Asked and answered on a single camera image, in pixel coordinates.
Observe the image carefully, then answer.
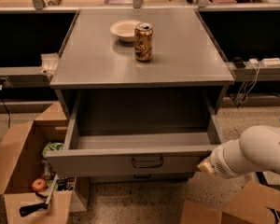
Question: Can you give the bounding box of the red apple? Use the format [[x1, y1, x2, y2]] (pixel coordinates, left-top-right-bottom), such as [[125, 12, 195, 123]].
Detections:
[[32, 178, 47, 192]]

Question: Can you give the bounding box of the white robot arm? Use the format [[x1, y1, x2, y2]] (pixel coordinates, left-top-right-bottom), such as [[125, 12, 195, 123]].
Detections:
[[198, 126, 280, 178]]

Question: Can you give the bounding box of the green snack bag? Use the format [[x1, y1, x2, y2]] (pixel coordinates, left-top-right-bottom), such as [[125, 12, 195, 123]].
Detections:
[[42, 142, 63, 158]]

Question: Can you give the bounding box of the black cable left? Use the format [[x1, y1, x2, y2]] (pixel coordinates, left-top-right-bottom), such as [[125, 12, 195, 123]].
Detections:
[[0, 77, 12, 129]]

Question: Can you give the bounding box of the black chair leg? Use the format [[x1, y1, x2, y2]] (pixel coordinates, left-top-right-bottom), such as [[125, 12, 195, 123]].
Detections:
[[256, 172, 268, 186]]

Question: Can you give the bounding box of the cardboard box right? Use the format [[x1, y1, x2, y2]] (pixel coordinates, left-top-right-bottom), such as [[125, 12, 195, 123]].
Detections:
[[180, 181, 280, 224]]

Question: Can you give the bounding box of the white power strip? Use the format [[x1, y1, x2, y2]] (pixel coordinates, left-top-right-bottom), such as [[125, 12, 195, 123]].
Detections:
[[261, 58, 280, 67]]

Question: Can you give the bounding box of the black drawer handle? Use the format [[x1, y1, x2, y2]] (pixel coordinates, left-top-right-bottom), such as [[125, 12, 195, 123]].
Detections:
[[132, 157, 163, 169]]

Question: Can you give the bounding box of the grey top drawer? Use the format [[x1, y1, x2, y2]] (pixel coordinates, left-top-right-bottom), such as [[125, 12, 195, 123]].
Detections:
[[48, 90, 222, 181]]

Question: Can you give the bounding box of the black handled tool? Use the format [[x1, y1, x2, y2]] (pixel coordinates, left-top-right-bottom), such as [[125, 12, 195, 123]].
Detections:
[[20, 175, 58, 217]]

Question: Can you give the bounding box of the open cardboard box left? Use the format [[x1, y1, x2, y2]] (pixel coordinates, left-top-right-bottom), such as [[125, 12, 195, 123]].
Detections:
[[0, 103, 89, 224]]

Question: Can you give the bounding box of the grey metal cabinet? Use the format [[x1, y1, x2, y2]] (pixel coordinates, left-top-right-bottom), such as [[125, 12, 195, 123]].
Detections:
[[48, 7, 234, 182]]

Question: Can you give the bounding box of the gold drink can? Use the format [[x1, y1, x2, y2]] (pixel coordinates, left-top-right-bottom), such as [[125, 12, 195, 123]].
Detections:
[[134, 22, 153, 62]]

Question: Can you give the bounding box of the white paper bowl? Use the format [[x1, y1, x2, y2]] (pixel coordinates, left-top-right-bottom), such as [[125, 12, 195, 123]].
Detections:
[[110, 20, 140, 42]]

